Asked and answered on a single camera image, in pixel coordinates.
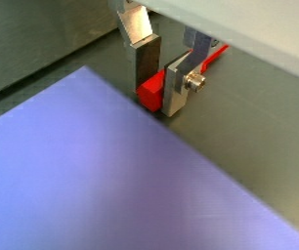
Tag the red peg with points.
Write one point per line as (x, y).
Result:
(149, 92)

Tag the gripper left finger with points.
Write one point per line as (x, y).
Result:
(141, 41)

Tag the purple base block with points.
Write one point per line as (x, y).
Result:
(97, 178)

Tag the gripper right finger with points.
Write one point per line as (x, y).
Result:
(181, 73)

